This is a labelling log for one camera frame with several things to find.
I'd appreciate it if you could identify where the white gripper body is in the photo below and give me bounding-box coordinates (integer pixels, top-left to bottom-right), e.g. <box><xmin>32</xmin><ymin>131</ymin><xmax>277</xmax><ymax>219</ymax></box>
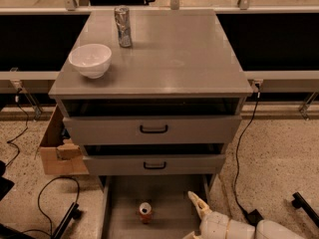
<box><xmin>199</xmin><ymin>212</ymin><xmax>255</xmax><ymax>239</ymax></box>

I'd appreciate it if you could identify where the red coke can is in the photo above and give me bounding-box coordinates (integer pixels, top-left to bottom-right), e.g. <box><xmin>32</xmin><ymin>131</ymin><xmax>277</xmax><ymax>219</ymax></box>
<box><xmin>139</xmin><ymin>202</ymin><xmax>153</xmax><ymax>224</ymax></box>

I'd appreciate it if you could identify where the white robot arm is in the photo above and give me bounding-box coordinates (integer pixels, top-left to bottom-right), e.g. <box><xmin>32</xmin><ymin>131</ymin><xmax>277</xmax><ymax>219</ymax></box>
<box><xmin>182</xmin><ymin>191</ymin><xmax>305</xmax><ymax>239</ymax></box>

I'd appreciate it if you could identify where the grey open bottom drawer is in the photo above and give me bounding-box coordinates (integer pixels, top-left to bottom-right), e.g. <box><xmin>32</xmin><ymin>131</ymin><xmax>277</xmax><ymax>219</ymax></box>
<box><xmin>98</xmin><ymin>175</ymin><xmax>210</xmax><ymax>239</ymax></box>

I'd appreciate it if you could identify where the grey middle drawer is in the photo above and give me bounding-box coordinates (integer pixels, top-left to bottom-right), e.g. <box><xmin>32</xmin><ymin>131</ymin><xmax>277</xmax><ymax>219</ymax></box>
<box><xmin>83</xmin><ymin>154</ymin><xmax>225</xmax><ymax>175</ymax></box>

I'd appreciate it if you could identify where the grey top drawer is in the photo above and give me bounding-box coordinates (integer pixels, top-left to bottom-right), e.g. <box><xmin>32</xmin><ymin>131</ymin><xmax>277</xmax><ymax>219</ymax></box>
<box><xmin>64</xmin><ymin>116</ymin><xmax>241</xmax><ymax>145</ymax></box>

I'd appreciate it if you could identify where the grey drawer cabinet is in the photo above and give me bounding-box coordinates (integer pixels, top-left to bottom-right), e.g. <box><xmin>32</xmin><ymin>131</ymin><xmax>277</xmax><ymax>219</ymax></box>
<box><xmin>48</xmin><ymin>9</ymin><xmax>253</xmax><ymax>191</ymax></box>

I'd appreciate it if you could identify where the silver tall can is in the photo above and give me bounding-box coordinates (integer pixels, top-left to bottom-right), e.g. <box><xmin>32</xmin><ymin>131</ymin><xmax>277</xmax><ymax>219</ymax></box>
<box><xmin>114</xmin><ymin>6</ymin><xmax>133</xmax><ymax>48</ymax></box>

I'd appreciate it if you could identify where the black stand leg right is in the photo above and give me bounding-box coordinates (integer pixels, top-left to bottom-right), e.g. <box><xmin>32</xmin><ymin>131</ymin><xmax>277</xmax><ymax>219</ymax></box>
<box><xmin>291</xmin><ymin>192</ymin><xmax>319</xmax><ymax>228</ymax></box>

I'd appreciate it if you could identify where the black stand leg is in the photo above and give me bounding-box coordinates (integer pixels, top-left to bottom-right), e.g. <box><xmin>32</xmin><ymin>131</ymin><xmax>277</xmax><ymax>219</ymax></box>
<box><xmin>291</xmin><ymin>192</ymin><xmax>319</xmax><ymax>228</ymax></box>
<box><xmin>51</xmin><ymin>202</ymin><xmax>82</xmax><ymax>239</ymax></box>

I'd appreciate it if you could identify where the black stand leg left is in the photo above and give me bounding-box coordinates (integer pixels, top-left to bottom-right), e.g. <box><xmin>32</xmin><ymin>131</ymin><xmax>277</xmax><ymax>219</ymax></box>
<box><xmin>51</xmin><ymin>202</ymin><xmax>82</xmax><ymax>239</ymax></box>

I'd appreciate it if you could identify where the brown cardboard box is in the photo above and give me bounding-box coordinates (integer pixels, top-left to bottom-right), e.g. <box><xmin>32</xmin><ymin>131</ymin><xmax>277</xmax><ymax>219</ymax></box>
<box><xmin>39</xmin><ymin>107</ymin><xmax>88</xmax><ymax>175</ymax></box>

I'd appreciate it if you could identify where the white ceramic bowl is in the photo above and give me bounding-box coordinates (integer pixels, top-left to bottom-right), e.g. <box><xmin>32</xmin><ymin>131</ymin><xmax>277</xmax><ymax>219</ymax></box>
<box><xmin>68</xmin><ymin>44</ymin><xmax>112</xmax><ymax>79</ymax></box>

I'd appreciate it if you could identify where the black power adapter with cable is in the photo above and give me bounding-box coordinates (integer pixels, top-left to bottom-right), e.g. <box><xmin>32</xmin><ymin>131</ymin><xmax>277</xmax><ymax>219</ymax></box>
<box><xmin>232</xmin><ymin>82</ymin><xmax>262</xmax><ymax>226</ymax></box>

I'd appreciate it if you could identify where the black middle drawer handle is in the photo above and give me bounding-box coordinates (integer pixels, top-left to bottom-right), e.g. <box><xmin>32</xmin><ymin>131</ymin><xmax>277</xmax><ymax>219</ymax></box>
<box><xmin>143</xmin><ymin>161</ymin><xmax>166</xmax><ymax>170</ymax></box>

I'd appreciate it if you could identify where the black drawer handle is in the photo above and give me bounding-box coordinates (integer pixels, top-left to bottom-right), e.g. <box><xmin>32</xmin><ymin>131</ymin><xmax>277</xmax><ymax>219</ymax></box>
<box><xmin>140</xmin><ymin>125</ymin><xmax>168</xmax><ymax>134</ymax></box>
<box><xmin>143</xmin><ymin>161</ymin><xmax>166</xmax><ymax>170</ymax></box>

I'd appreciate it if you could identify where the black top drawer handle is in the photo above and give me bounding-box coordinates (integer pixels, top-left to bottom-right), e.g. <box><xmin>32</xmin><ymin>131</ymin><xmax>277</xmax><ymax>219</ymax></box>
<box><xmin>140</xmin><ymin>125</ymin><xmax>168</xmax><ymax>134</ymax></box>

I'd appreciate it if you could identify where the black looped floor cable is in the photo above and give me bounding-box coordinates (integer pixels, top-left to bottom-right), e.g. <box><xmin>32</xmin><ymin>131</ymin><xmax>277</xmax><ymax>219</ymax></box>
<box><xmin>21</xmin><ymin>175</ymin><xmax>81</xmax><ymax>237</ymax></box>

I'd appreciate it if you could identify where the black cable on left floor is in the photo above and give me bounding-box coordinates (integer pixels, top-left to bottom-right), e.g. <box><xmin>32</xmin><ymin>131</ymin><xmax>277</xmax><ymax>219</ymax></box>
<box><xmin>5</xmin><ymin>87</ymin><xmax>30</xmax><ymax>168</ymax></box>

